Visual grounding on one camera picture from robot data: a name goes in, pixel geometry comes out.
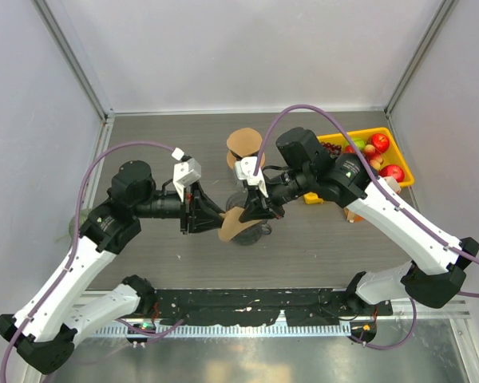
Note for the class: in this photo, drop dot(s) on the red apple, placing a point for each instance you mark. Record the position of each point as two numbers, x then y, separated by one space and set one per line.
394 171
381 142

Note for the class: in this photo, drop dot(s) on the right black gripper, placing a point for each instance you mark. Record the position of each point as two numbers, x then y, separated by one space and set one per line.
259 207

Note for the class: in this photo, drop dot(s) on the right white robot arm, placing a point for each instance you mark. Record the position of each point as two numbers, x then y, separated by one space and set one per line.
435 273

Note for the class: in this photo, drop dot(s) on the grey plastic measuring cup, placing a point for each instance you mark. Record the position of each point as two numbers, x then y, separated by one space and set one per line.
253 234

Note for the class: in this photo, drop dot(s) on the brown paper coffee filter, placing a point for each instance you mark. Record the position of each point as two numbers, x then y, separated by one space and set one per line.
244 142

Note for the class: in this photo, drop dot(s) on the wooden dripper ring holder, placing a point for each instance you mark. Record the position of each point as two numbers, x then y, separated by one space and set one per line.
233 157

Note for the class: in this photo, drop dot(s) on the white slotted cable duct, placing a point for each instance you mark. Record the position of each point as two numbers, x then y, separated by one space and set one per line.
278 330

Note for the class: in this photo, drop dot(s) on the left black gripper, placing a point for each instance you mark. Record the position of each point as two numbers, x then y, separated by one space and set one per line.
199 210

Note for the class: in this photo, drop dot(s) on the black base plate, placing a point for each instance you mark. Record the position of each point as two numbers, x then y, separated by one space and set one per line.
257 307

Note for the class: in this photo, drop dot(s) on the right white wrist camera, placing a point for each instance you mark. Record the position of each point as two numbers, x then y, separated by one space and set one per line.
248 172

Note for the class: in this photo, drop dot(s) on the green apple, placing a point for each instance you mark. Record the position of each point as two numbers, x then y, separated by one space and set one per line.
359 143

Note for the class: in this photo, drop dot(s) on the orange filter holder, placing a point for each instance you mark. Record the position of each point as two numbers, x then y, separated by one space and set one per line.
351 216

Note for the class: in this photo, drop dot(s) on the lychee fruit cluster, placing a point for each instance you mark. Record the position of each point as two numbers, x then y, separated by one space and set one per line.
372 155

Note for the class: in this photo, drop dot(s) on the red grape bunch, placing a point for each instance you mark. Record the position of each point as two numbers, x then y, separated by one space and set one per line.
332 149

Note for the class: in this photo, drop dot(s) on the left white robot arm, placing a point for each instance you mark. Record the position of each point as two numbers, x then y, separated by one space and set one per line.
47 330

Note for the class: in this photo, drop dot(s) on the yellow plastic bin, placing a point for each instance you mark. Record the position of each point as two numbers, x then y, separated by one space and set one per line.
392 156

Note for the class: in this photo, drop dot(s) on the green melon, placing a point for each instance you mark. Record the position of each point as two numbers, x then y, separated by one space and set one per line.
77 223

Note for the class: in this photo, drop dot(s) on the grey plastic dripper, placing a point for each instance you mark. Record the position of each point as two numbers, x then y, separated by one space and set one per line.
237 199

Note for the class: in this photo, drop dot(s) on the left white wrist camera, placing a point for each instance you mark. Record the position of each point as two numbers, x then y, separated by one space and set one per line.
186 171

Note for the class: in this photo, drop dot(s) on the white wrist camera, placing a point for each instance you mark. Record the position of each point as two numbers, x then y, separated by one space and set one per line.
186 171
248 172

